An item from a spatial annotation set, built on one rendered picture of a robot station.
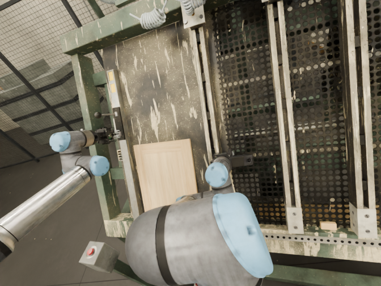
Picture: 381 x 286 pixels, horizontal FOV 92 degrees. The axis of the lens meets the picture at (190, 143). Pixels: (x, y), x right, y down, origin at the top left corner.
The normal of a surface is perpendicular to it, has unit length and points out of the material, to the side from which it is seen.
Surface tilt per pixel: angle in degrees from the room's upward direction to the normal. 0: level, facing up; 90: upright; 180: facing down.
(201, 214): 5
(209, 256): 45
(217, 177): 54
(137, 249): 37
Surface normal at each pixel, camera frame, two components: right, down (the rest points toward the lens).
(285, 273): -0.31, -0.72
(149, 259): -0.26, -0.17
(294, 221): -0.33, 0.14
